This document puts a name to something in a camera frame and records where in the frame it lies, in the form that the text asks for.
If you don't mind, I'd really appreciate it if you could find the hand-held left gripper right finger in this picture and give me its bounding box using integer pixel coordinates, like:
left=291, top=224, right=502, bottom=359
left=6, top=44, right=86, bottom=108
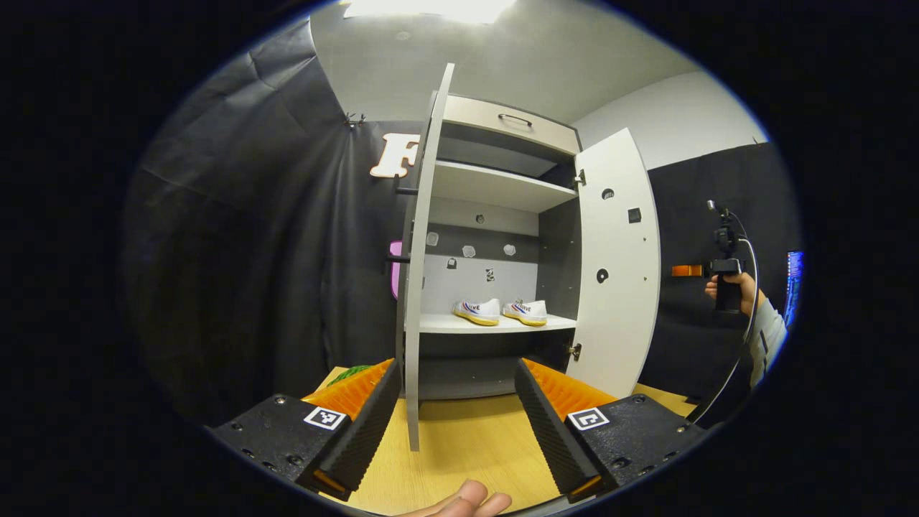
left=514, top=357, right=708, bottom=503

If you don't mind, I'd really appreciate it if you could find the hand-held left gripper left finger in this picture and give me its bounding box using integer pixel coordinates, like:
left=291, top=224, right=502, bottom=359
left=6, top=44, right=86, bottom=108
left=205, top=358, right=403, bottom=502

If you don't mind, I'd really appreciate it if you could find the white shoe cabinet door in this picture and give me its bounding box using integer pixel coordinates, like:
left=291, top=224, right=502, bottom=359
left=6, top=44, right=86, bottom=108
left=565, top=128, right=661, bottom=399
left=395, top=62, right=456, bottom=452

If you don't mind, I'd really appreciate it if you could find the white striped shoe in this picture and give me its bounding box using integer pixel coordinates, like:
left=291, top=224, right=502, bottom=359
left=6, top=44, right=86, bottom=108
left=502, top=299, right=549, bottom=327
left=452, top=298, right=501, bottom=327

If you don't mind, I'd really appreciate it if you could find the white shoe cabinet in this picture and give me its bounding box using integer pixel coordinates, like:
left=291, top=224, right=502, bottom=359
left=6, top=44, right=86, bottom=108
left=416, top=93, right=582, bottom=401

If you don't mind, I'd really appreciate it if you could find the white cabinet drawer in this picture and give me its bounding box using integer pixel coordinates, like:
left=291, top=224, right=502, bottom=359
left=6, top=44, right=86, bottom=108
left=442, top=93, right=581, bottom=157

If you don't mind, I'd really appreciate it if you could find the green pink watermelon toy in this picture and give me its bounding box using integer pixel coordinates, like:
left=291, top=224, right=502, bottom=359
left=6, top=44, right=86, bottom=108
left=327, top=364, right=374, bottom=388

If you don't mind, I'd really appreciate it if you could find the computer screen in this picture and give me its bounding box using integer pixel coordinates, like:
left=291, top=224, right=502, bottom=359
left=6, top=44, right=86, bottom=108
left=785, top=250, right=805, bottom=330

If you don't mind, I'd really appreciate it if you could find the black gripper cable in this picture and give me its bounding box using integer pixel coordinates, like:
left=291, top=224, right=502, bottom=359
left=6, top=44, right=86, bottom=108
left=688, top=230, right=762, bottom=426

